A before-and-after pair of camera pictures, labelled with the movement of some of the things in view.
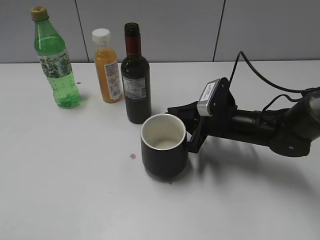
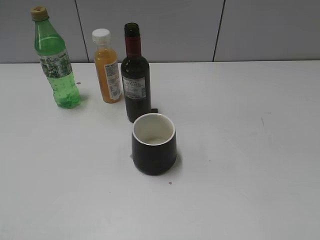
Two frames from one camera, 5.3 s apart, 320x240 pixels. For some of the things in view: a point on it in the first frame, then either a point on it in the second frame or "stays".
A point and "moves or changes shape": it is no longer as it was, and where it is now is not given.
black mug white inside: [164, 144] moves or changes shape
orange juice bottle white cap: [108, 66] stays
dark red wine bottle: [135, 78] stays
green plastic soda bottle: [50, 44] stays
